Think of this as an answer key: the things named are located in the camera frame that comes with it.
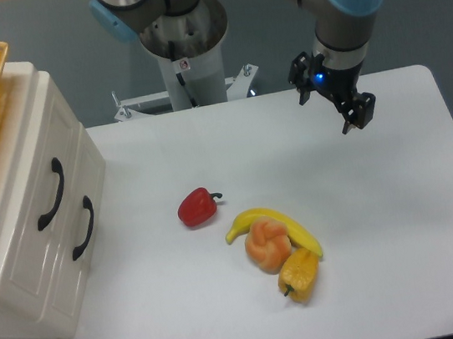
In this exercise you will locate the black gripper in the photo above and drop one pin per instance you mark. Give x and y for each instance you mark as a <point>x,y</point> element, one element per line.
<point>337,85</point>

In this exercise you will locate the white drawer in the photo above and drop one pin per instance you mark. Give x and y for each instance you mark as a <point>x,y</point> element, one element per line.
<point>67,285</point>
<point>38,143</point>

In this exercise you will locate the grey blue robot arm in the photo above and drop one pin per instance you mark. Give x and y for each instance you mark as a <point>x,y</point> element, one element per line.
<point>342,31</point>

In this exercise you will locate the white drawer cabinet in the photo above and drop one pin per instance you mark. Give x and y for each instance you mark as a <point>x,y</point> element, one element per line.
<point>20,305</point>

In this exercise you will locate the yellow banana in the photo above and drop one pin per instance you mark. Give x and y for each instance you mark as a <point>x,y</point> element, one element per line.
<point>298,235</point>

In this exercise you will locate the orange knotted bread roll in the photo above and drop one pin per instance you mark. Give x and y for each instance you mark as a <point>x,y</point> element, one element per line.
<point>267,244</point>

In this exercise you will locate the red bell pepper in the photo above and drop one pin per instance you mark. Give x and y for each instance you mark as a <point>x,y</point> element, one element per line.
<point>198,207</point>

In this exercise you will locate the yellow bell pepper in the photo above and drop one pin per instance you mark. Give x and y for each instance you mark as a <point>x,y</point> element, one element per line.
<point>298,276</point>

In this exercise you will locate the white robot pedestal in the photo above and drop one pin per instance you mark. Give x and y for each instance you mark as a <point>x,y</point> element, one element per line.
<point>187,49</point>

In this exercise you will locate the black bottom drawer handle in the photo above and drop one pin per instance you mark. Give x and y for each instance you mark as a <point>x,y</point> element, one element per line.
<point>84,228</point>

